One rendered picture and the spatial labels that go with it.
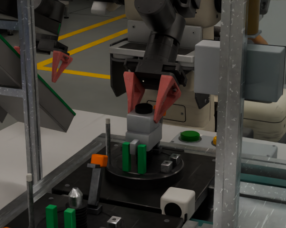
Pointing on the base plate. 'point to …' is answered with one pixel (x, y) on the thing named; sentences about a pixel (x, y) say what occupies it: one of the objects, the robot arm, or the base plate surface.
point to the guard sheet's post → (229, 111)
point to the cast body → (143, 128)
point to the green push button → (189, 135)
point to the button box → (207, 140)
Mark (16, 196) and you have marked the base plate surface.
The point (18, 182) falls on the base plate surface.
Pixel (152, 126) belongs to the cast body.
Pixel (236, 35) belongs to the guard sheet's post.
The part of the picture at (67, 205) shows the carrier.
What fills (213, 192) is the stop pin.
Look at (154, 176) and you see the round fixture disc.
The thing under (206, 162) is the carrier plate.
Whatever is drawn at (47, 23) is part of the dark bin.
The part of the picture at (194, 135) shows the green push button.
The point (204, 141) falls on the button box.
